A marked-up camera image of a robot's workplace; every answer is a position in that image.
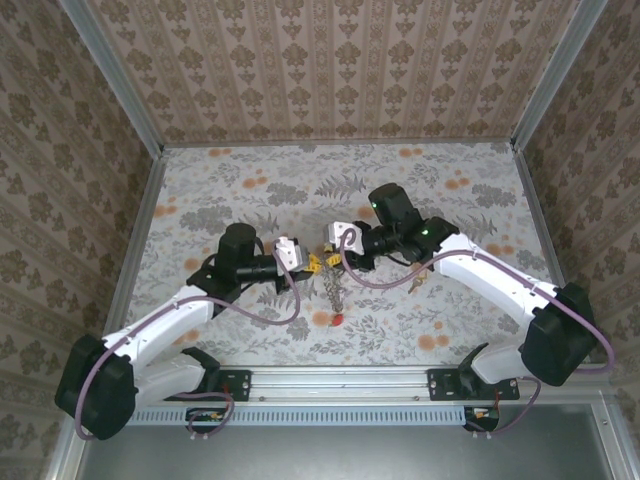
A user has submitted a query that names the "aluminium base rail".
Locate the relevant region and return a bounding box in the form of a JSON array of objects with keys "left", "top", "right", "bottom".
[{"left": 74, "top": 364, "right": 614, "bottom": 404}]

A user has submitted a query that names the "small black electronics board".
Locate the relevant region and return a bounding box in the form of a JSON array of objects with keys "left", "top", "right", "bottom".
[
  {"left": 186, "top": 407, "right": 229, "bottom": 435},
  {"left": 463, "top": 405, "right": 502, "bottom": 432}
]

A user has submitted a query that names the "aluminium side rail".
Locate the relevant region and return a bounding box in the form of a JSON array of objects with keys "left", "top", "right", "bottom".
[
  {"left": 514, "top": 147, "right": 591, "bottom": 364},
  {"left": 94, "top": 149, "right": 169, "bottom": 366}
]

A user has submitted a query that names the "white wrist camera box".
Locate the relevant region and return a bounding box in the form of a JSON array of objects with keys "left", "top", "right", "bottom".
[
  {"left": 273, "top": 236, "right": 310, "bottom": 274},
  {"left": 322, "top": 219, "right": 364, "bottom": 254}
]

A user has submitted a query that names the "aluminium frame post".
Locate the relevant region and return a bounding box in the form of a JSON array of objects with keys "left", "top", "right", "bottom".
[
  {"left": 59, "top": 0, "right": 165, "bottom": 154},
  {"left": 510, "top": 0, "right": 609, "bottom": 151}
]

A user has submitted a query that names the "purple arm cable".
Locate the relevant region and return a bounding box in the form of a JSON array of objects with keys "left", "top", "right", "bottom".
[
  {"left": 74, "top": 244, "right": 302, "bottom": 442},
  {"left": 339, "top": 230, "right": 615, "bottom": 439}
]

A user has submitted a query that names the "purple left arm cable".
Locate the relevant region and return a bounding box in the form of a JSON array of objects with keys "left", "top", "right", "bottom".
[{"left": 74, "top": 244, "right": 302, "bottom": 442}]

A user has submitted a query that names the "grey slotted cable duct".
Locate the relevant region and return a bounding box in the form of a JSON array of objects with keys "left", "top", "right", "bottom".
[{"left": 92, "top": 405, "right": 469, "bottom": 427}]

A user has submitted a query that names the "aluminium table edge rail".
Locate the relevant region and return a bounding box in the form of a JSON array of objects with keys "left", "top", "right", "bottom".
[{"left": 162, "top": 138, "right": 516, "bottom": 150}]

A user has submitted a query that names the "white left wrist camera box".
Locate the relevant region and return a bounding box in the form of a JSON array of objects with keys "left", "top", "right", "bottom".
[{"left": 273, "top": 236, "right": 310, "bottom": 274}]

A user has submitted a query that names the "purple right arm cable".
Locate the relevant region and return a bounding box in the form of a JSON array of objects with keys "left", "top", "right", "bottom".
[{"left": 339, "top": 230, "right": 615, "bottom": 439}]

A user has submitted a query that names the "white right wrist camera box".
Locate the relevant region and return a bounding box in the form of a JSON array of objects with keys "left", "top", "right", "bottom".
[{"left": 322, "top": 219, "right": 364, "bottom": 254}]

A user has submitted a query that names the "grey metal sheet panel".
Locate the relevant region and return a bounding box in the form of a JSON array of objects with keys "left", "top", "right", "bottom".
[{"left": 77, "top": 424, "right": 614, "bottom": 480}]

